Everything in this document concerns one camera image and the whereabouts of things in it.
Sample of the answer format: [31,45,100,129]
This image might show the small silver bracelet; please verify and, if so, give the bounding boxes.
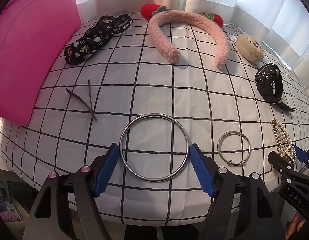
[217,130,252,168]

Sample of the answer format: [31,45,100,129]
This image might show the pink fuzzy strawberry headband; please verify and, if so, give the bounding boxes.
[141,3,229,69]

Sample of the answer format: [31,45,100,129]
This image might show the white grid tablecloth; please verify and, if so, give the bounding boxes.
[0,12,309,227]

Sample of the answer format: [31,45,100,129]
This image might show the beige plush keychain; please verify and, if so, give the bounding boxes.
[228,34,265,63]

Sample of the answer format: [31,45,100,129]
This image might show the black wrist watch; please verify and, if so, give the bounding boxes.
[255,63,294,112]

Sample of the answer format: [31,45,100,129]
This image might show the black floral lanyard strap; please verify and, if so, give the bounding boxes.
[63,13,134,66]

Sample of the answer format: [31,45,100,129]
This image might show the brown hair clips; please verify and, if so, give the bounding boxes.
[66,79,97,121]

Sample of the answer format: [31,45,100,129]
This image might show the gold pearl hair clip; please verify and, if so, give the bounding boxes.
[271,118,297,168]

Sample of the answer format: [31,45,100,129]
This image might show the white curtain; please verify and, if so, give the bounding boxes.
[76,0,309,89]

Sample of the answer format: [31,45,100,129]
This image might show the pink plastic storage bin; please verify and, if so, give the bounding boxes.
[0,0,81,126]

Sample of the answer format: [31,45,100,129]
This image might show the large silver bangle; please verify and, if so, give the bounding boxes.
[119,113,190,183]

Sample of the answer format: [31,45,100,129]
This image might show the person's right hand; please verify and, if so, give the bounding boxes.
[285,212,306,239]

